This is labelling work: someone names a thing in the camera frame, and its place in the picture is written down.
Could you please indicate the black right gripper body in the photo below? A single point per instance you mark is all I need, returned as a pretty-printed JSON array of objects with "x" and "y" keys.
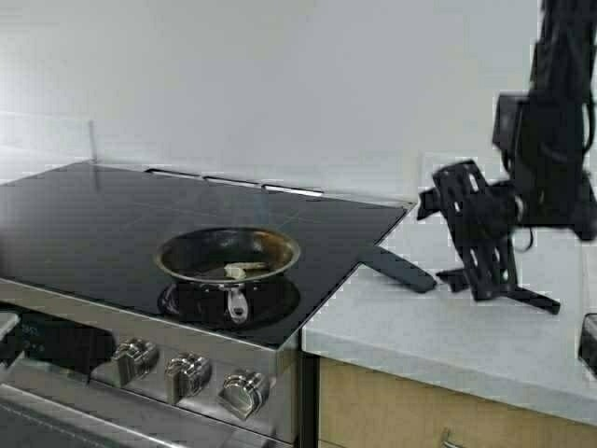
[{"x": 495, "y": 208}]

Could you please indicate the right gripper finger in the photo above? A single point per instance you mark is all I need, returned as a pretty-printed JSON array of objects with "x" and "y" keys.
[
  {"x": 458, "y": 282},
  {"x": 488, "y": 258}
]

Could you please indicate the black spatula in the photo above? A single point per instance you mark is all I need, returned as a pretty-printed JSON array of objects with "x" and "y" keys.
[{"x": 407, "y": 274}]

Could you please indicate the steel frying pan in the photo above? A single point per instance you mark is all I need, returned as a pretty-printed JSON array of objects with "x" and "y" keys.
[{"x": 195, "y": 261}]

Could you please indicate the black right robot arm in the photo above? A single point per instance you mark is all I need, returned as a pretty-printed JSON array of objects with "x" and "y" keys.
[{"x": 543, "y": 136}]

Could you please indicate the black object right edge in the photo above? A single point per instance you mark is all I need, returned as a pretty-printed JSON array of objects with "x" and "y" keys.
[{"x": 587, "y": 343}]

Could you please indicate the wooden base cabinet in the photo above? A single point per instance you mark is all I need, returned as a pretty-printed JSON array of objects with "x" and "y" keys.
[{"x": 359, "y": 407}]

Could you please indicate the steel stove knob right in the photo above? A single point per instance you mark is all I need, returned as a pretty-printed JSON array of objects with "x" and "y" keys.
[{"x": 244, "y": 393}]

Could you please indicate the steel stove knob middle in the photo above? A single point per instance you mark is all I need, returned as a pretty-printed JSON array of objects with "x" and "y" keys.
[{"x": 186, "y": 375}]

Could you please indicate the black glass stove cooktop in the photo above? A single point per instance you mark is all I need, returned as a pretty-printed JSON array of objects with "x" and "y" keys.
[{"x": 78, "y": 242}]

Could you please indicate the stove display panel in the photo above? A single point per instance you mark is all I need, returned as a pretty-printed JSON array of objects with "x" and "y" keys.
[{"x": 64, "y": 343}]

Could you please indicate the metal cabinet handle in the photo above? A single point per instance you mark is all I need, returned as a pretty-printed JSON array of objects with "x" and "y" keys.
[{"x": 446, "y": 441}]

